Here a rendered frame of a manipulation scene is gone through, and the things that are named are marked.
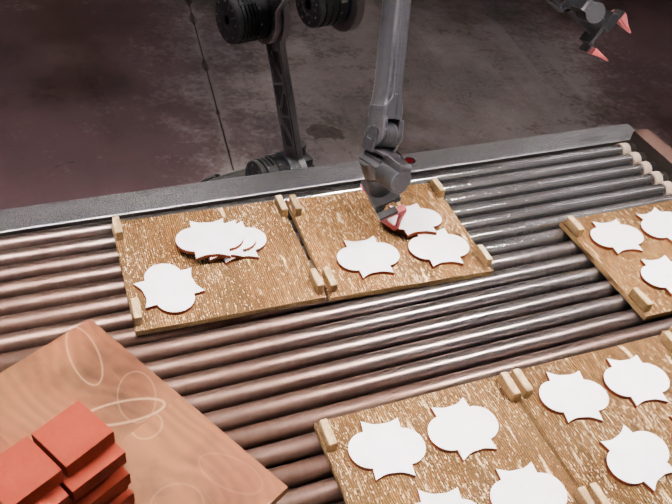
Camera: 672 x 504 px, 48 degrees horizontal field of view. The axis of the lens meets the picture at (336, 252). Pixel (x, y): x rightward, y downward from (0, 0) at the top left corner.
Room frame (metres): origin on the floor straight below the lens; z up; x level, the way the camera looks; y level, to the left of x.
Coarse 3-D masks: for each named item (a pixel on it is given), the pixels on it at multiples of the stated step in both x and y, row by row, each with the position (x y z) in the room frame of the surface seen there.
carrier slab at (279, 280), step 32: (128, 224) 1.30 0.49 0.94; (160, 224) 1.32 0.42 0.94; (256, 224) 1.37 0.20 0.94; (288, 224) 1.39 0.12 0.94; (128, 256) 1.20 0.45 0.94; (160, 256) 1.22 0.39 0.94; (192, 256) 1.23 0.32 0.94; (288, 256) 1.28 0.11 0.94; (128, 288) 1.10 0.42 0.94; (224, 288) 1.15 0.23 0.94; (256, 288) 1.16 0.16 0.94; (288, 288) 1.18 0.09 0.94; (160, 320) 1.03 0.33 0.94; (192, 320) 1.04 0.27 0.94
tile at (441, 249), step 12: (444, 228) 1.46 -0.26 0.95; (420, 240) 1.40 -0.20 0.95; (432, 240) 1.40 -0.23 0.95; (444, 240) 1.41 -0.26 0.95; (456, 240) 1.42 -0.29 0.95; (420, 252) 1.35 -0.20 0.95; (432, 252) 1.36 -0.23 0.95; (444, 252) 1.37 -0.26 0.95; (456, 252) 1.37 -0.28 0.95; (432, 264) 1.32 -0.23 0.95; (444, 264) 1.33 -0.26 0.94; (456, 264) 1.34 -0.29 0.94
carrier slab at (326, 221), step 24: (360, 192) 1.56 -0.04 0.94; (408, 192) 1.59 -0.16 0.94; (432, 192) 1.61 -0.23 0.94; (312, 216) 1.44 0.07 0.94; (336, 216) 1.45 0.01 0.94; (360, 216) 1.46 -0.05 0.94; (456, 216) 1.52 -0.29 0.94; (312, 240) 1.35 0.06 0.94; (336, 240) 1.36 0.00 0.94; (360, 240) 1.37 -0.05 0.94; (384, 240) 1.39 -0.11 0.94; (408, 240) 1.40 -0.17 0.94; (336, 264) 1.28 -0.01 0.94; (408, 264) 1.31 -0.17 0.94; (480, 264) 1.35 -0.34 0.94; (360, 288) 1.21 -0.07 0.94; (384, 288) 1.22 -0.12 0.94; (408, 288) 1.25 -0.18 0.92
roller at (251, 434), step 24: (600, 336) 1.19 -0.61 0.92; (624, 336) 1.20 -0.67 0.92; (648, 336) 1.22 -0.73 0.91; (504, 360) 1.08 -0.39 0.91; (528, 360) 1.09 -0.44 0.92; (552, 360) 1.10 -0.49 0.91; (432, 384) 0.98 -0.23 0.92; (456, 384) 1.00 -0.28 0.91; (336, 408) 0.89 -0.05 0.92; (360, 408) 0.90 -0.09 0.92; (240, 432) 0.80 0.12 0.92; (264, 432) 0.81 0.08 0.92; (288, 432) 0.83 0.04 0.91
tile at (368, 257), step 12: (372, 240) 1.37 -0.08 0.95; (348, 252) 1.31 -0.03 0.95; (360, 252) 1.32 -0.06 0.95; (372, 252) 1.33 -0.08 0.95; (384, 252) 1.33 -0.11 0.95; (396, 252) 1.34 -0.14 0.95; (348, 264) 1.27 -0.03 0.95; (360, 264) 1.28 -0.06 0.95; (372, 264) 1.28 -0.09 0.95; (384, 264) 1.29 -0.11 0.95; (396, 264) 1.31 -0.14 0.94; (360, 276) 1.25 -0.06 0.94
